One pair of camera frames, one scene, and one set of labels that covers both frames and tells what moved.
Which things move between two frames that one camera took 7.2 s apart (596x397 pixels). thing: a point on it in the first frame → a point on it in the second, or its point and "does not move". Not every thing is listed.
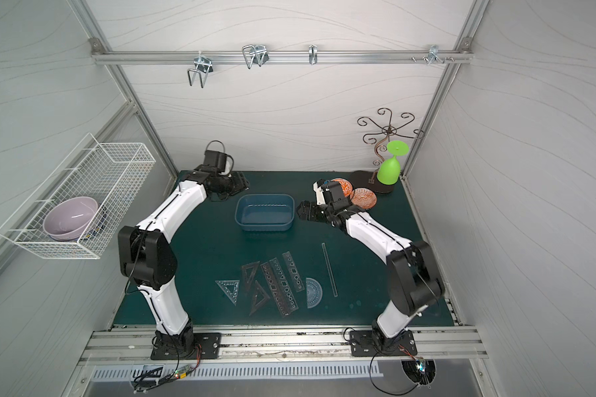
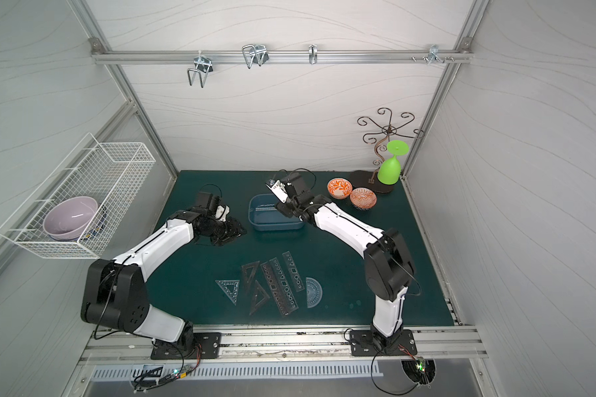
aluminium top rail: x=141 y=56 does not move
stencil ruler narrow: x=293 y=271 does not move
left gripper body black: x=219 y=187 → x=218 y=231
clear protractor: x=314 y=293 does not move
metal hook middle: x=255 y=55 does not move
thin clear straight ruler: x=329 y=271 → x=266 y=208
